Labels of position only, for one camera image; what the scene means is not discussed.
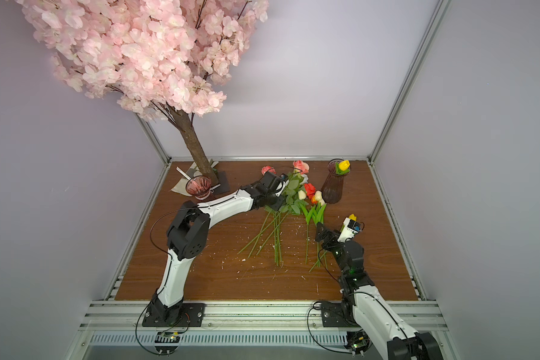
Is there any white tulip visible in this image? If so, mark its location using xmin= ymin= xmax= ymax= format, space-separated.
xmin=298 ymin=190 xmax=311 ymax=263

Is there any red rose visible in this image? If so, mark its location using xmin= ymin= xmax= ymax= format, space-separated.
xmin=303 ymin=183 xmax=317 ymax=199

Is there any pink orange rose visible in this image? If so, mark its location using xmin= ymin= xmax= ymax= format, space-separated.
xmin=292 ymin=160 xmax=310 ymax=175

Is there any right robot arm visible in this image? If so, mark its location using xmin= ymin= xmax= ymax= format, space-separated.
xmin=315 ymin=218 xmax=443 ymax=359

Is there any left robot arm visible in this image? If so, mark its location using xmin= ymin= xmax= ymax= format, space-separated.
xmin=143 ymin=172 xmax=293 ymax=324

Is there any pink rose far left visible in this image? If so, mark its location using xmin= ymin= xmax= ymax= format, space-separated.
xmin=261 ymin=166 xmax=276 ymax=175

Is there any pink rose middle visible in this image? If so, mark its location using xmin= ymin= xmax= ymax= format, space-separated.
xmin=238 ymin=211 xmax=290 ymax=266

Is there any orange tulip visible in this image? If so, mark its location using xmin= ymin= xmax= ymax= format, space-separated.
xmin=308 ymin=195 xmax=329 ymax=274

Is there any dark glass vase right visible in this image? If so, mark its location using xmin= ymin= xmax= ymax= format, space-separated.
xmin=321 ymin=159 xmax=347 ymax=204

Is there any dark glass vase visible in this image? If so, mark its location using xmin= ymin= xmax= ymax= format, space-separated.
xmin=185 ymin=175 xmax=220 ymax=201
xmin=321 ymin=159 xmax=347 ymax=204

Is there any dark glass vase left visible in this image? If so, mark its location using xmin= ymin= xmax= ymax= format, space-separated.
xmin=185 ymin=175 xmax=220 ymax=201

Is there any beige paper sheet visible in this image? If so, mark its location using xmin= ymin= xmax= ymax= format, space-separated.
xmin=170 ymin=162 xmax=202 ymax=197

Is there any right controller board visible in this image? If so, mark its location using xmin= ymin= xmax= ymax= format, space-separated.
xmin=344 ymin=330 xmax=373 ymax=357

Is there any controller board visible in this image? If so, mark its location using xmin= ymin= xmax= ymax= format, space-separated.
xmin=344 ymin=330 xmax=373 ymax=357
xmin=154 ymin=331 xmax=182 ymax=356

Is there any pink cherry blossom tree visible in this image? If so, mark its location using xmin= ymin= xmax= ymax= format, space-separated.
xmin=21 ymin=0 xmax=269 ymax=182

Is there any left controller board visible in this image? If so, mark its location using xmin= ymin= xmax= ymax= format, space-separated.
xmin=154 ymin=331 xmax=182 ymax=356

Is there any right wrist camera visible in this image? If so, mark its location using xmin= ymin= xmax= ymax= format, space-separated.
xmin=337 ymin=217 xmax=363 ymax=243

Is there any tree base plate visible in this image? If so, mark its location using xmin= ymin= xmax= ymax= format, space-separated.
xmin=205 ymin=171 xmax=230 ymax=195

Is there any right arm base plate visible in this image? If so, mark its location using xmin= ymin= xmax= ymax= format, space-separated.
xmin=318 ymin=301 xmax=359 ymax=328

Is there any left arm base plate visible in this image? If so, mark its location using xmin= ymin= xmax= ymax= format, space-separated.
xmin=142 ymin=301 xmax=206 ymax=328

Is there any aluminium front rail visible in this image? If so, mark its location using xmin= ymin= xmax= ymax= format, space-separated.
xmin=79 ymin=301 xmax=448 ymax=332

